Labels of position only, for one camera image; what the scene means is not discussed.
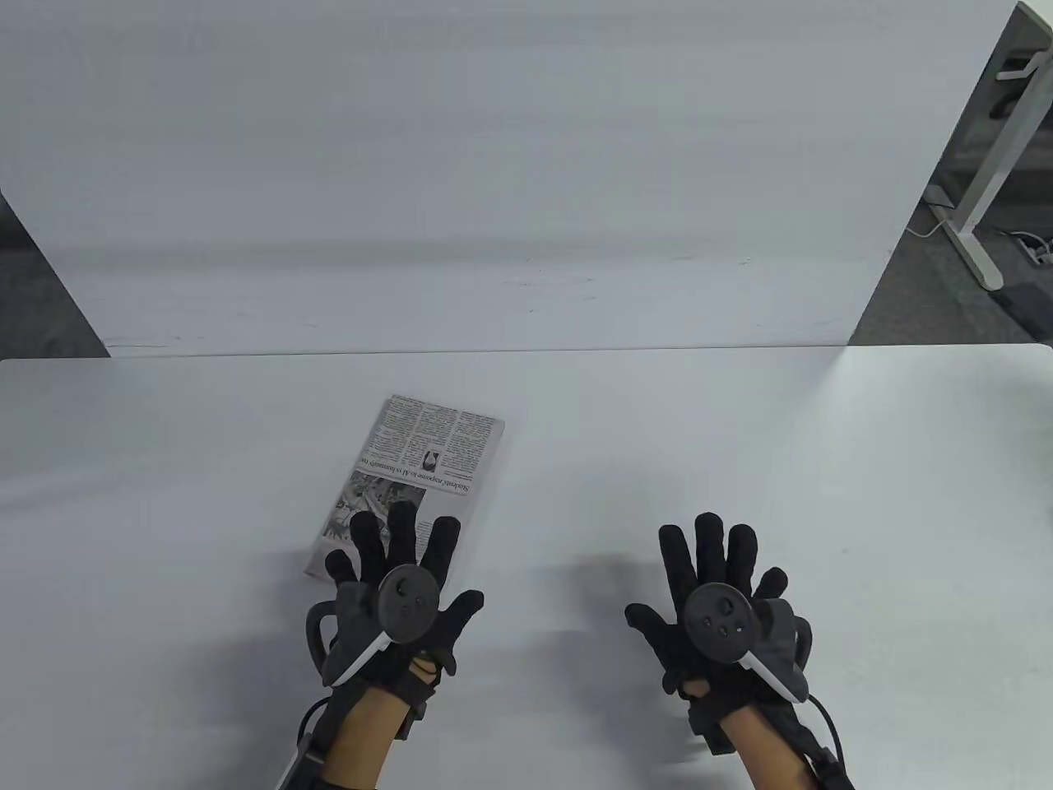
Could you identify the person's left hand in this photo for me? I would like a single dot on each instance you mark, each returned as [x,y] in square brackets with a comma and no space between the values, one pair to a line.
[403,535]

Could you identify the person's right hand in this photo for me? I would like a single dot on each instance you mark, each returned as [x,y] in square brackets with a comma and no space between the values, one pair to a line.
[709,551]

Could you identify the printed newspaper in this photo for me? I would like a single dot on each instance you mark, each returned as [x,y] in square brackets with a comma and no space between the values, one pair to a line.
[419,457]

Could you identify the person's left forearm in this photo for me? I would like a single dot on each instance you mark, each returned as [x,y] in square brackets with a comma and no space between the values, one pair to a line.
[366,741]

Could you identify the black right forearm module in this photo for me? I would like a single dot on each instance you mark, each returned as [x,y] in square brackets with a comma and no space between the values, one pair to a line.
[827,769]

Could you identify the black left forearm module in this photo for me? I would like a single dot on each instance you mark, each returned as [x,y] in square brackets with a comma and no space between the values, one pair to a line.
[308,761]

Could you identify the person's right forearm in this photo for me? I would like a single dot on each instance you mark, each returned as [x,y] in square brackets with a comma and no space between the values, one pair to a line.
[769,753]

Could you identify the dark left hand controller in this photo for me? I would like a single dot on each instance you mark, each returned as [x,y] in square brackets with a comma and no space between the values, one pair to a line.
[407,602]

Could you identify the dark hand controller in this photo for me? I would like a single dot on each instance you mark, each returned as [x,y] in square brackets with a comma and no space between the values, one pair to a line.
[407,602]
[720,621]

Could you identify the dark right hand controller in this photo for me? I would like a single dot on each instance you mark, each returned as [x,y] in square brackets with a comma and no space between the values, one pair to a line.
[720,621]

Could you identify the white partition board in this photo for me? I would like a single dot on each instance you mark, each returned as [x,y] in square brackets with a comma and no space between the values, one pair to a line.
[494,164]

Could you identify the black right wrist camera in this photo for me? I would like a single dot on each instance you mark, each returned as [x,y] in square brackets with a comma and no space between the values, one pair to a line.
[712,728]

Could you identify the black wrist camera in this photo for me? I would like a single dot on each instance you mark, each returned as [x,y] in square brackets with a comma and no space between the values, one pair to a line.
[712,728]
[414,717]

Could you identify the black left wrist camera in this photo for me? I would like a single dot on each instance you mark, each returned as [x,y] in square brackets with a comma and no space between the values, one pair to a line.
[414,717]

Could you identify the white desk leg frame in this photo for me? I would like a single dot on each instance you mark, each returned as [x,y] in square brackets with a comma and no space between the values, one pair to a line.
[995,156]

